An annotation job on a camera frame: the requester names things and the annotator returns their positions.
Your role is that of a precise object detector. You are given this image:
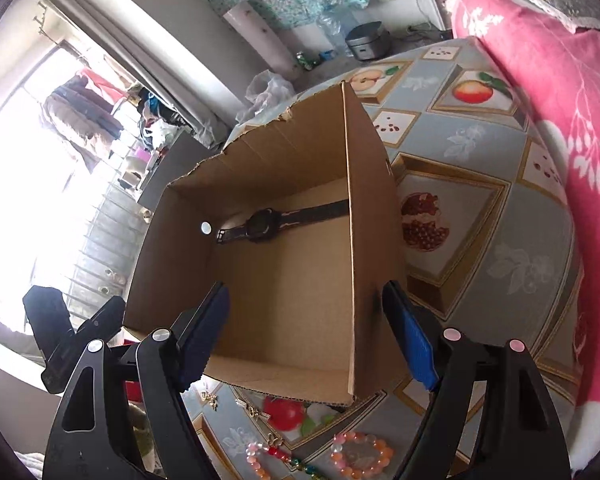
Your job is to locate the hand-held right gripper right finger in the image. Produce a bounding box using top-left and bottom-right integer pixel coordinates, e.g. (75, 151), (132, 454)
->
(381, 280), (566, 480)

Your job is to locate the empty clear water jug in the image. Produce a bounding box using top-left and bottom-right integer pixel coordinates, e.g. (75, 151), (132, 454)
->
(316, 2), (362, 56)

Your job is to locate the multicolour bead bracelet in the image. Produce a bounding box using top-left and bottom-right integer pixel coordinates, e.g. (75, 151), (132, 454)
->
(246, 440), (326, 480)

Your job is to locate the grey cabinet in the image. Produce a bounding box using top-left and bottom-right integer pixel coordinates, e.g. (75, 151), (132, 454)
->
(137, 130), (216, 211)

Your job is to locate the orange bead bracelet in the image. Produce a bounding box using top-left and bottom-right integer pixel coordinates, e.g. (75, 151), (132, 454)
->
(330, 431), (396, 480)

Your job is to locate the pile of clothes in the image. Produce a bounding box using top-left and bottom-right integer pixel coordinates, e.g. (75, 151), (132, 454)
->
(136, 87), (183, 133)

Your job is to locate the metal window railing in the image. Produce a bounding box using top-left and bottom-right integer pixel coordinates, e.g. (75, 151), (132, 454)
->
(30, 175), (153, 321)

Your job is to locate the pink floral blanket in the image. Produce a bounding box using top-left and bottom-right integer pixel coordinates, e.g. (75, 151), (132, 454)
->
(447, 0), (600, 466)

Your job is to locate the pink rolled mat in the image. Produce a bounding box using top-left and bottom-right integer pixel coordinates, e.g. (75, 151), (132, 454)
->
(223, 1), (297, 81)

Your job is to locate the pink hanging jacket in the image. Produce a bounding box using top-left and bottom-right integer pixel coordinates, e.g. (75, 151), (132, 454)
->
(75, 66), (141, 103)

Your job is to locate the grey curtain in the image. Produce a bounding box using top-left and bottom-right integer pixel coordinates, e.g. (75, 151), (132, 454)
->
(36, 0), (241, 143)

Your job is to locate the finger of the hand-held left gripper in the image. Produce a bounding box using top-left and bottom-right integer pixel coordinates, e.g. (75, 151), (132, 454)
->
(41, 295), (127, 395)

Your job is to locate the beige puffer coat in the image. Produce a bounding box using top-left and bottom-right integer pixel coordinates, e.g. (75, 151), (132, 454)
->
(42, 85), (123, 173)

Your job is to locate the black digital wristwatch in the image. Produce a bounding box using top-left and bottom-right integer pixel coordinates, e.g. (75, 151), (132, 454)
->
(216, 199), (350, 245)

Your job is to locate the grey rice cooker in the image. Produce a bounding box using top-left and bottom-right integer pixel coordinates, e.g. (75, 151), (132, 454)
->
(345, 21), (391, 60)

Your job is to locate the white water dispenser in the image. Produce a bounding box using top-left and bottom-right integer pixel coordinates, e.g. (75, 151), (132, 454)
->
(415, 0), (453, 31)

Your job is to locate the cardboard box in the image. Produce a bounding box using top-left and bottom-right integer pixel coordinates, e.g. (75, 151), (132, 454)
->
(122, 81), (408, 408)

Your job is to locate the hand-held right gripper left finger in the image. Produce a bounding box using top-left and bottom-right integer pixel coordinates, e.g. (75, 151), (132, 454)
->
(42, 281), (231, 480)

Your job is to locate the white plastic bag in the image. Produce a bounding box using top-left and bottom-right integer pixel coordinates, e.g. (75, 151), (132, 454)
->
(245, 71), (296, 117)

